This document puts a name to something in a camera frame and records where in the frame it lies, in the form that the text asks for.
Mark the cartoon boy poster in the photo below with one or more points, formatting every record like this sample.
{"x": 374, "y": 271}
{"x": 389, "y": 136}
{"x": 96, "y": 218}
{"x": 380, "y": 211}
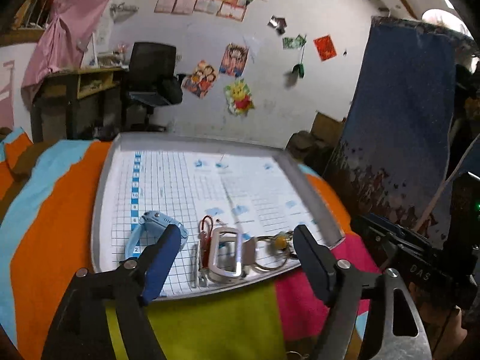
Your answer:
{"x": 234, "y": 60}

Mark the red paper square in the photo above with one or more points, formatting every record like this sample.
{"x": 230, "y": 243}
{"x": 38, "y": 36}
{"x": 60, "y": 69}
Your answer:
{"x": 325, "y": 47}

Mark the person's right hand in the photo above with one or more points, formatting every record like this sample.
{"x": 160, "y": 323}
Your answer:
{"x": 443, "y": 324}

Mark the winnie pooh poster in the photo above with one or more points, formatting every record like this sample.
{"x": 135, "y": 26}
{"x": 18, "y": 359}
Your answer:
{"x": 239, "y": 98}

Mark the keyring with yellow bead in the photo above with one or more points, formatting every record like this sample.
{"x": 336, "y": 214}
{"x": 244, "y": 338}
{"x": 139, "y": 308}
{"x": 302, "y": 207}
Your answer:
{"x": 278, "y": 250}

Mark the wooden desk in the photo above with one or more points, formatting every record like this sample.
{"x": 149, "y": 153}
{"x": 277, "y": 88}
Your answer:
{"x": 67, "y": 89}

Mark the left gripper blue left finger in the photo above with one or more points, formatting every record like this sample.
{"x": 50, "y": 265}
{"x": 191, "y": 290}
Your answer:
{"x": 156, "y": 262}

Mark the grey cardboard tray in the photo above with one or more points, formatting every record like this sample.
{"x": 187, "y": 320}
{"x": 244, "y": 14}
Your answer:
{"x": 330, "y": 230}

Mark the silver carabiner clip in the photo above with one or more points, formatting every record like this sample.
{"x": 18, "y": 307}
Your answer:
{"x": 230, "y": 252}

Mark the green wall hook ornament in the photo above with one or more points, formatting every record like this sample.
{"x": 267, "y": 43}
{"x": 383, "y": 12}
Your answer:
{"x": 298, "y": 70}

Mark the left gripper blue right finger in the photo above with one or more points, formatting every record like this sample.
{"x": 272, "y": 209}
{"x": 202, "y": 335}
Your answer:
{"x": 318, "y": 264}

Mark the cartoon family poster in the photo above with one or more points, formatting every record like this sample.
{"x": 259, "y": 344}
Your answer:
{"x": 201, "y": 80}

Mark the black office chair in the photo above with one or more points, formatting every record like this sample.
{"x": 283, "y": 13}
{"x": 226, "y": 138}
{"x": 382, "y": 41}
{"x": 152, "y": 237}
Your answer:
{"x": 150, "y": 83}

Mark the colourful striped bedspread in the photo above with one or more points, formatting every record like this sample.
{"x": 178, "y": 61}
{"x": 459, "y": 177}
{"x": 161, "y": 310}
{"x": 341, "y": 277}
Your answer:
{"x": 54, "y": 305}

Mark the green photo on wall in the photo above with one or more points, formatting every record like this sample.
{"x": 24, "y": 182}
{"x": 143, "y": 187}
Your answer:
{"x": 293, "y": 43}

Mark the dark blue hanging curtain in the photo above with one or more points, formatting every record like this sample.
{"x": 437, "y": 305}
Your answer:
{"x": 394, "y": 154}

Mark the pink curtain right panel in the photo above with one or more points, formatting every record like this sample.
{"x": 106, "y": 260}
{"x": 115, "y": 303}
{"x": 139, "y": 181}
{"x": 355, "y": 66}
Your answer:
{"x": 63, "y": 43}

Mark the black white photo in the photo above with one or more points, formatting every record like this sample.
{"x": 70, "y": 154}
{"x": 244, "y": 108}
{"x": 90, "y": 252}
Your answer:
{"x": 278, "y": 23}

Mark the brown bag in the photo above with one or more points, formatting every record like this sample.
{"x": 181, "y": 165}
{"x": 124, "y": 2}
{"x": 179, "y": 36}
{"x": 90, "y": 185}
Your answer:
{"x": 303, "y": 144}

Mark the white grid paper sheet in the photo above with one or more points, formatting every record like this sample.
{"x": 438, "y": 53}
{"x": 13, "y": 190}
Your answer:
{"x": 251, "y": 194}

